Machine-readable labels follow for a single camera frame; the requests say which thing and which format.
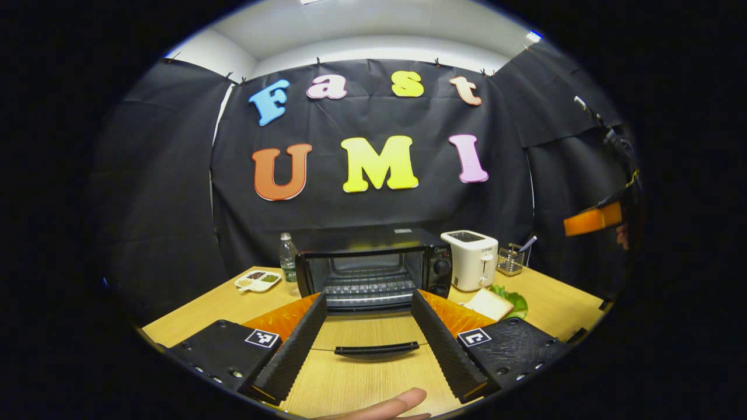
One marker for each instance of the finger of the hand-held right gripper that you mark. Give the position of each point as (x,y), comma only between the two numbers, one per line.
(589,221)

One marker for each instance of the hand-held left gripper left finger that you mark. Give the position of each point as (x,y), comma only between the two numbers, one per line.
(297,350)

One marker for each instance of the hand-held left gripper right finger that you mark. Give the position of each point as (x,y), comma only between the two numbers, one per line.
(446,350)

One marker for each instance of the sandwich with lettuce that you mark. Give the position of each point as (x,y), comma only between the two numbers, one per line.
(489,303)

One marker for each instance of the black electric oven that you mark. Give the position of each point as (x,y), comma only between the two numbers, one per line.
(435,256)

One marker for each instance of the metal spoon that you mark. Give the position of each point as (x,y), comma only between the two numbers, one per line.
(528,243)

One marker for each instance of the white divided dish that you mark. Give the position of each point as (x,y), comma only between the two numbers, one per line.
(257,281)

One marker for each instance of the black table clamp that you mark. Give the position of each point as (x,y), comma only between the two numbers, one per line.
(607,304)
(578,336)

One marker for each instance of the white toaster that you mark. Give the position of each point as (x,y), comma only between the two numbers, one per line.
(470,262)

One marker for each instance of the clear plastic water bottle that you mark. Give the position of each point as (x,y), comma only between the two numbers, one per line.
(288,259)

